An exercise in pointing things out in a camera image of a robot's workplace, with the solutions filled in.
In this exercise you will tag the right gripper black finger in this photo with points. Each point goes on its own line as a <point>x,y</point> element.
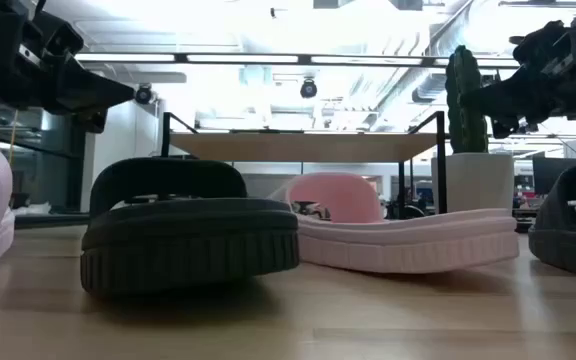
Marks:
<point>513,87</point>
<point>513,110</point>

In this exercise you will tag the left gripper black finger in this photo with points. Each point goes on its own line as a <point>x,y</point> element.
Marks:
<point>88,75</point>
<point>83,100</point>

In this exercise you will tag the black rubber slide sandal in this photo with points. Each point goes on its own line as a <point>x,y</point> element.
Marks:
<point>568,250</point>
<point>188,240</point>

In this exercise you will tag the green cactus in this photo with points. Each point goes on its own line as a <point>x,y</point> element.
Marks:
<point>468,70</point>

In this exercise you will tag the black ceiling track light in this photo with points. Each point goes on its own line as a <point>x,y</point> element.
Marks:
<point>143,94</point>
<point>308,89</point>

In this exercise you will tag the black computer monitor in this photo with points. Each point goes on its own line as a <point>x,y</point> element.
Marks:
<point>558,175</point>

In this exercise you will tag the white cloth pile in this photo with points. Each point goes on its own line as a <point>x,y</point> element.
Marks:
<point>33,209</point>

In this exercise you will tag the long ceiling light bar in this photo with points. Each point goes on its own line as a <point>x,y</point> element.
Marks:
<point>243,58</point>

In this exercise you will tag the black aluminium table frame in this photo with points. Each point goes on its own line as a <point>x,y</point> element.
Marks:
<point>53,220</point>

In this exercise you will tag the wooden shelf with black frame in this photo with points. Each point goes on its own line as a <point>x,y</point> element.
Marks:
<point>308,147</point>

